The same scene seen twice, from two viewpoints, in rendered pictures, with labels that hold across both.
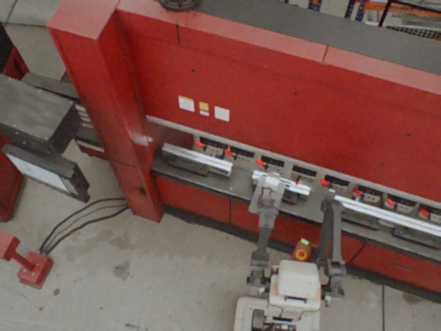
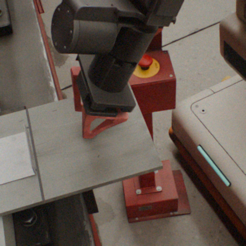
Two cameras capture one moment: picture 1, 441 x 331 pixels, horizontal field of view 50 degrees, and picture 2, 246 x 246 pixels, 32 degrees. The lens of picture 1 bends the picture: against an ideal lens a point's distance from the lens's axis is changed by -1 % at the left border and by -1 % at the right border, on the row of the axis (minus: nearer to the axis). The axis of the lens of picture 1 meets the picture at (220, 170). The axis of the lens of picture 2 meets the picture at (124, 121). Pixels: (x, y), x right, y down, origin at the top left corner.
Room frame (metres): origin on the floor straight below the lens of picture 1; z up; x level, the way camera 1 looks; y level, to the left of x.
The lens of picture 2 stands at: (1.35, 0.09, 1.54)
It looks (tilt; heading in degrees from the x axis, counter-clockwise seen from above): 52 degrees down; 240
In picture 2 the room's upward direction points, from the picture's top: 7 degrees counter-clockwise
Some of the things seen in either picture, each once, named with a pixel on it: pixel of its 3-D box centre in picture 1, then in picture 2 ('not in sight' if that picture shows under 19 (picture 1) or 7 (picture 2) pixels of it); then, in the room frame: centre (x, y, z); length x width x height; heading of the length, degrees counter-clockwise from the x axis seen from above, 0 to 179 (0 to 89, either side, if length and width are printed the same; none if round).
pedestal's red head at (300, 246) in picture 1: (307, 258); (139, 63); (0.90, -0.58, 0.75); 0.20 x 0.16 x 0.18; 62
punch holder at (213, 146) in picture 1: (213, 140); not in sight; (1.52, 0.05, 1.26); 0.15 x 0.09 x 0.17; 70
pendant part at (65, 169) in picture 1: (50, 169); not in sight; (1.24, 0.99, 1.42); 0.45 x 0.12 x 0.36; 66
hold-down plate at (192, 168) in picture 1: (187, 166); not in sight; (1.53, 0.23, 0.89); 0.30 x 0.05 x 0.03; 70
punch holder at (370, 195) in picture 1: (368, 187); not in sight; (1.18, -0.89, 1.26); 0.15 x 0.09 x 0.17; 70
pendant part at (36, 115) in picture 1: (46, 146); not in sight; (1.34, 1.00, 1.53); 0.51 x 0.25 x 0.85; 66
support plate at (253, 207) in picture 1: (267, 197); (66, 143); (1.24, -0.30, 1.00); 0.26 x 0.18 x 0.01; 160
